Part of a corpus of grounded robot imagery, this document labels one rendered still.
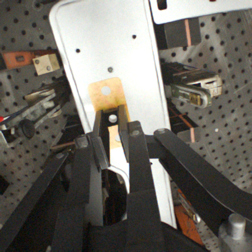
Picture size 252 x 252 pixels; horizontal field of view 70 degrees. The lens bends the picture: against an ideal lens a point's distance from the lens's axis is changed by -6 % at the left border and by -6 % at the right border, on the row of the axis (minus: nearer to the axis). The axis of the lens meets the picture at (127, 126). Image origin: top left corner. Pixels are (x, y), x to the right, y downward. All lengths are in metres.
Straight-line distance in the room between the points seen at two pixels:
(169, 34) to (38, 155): 0.74
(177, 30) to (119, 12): 0.14
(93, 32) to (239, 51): 0.64
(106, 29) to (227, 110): 0.67
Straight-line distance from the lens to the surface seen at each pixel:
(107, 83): 0.21
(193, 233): 1.02
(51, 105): 0.43
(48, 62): 0.41
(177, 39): 0.50
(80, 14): 0.47
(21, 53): 0.41
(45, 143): 0.91
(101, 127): 0.16
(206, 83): 0.47
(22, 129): 0.29
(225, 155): 1.05
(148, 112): 0.49
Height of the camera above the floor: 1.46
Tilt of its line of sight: 67 degrees down
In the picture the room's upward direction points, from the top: 169 degrees clockwise
